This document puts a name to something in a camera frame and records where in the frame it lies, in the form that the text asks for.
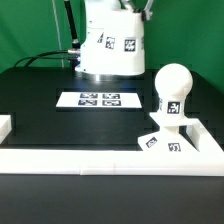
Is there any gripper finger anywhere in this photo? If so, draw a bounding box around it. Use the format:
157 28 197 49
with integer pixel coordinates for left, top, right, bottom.
121 0 134 12
141 0 154 21

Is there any white lamp shade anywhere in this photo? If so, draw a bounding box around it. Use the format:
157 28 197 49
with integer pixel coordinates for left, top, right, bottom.
81 7 146 76

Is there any white lamp bulb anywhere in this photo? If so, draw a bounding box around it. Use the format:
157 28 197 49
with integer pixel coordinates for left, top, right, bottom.
155 63 193 120

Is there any white lamp base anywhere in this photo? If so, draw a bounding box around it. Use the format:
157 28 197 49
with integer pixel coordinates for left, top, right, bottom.
138 112 197 153

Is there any white marker sheet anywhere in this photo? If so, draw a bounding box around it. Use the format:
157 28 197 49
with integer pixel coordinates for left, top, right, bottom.
56 92 141 109

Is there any black cable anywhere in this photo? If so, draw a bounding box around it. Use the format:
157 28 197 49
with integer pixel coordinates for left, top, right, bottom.
13 49 81 69

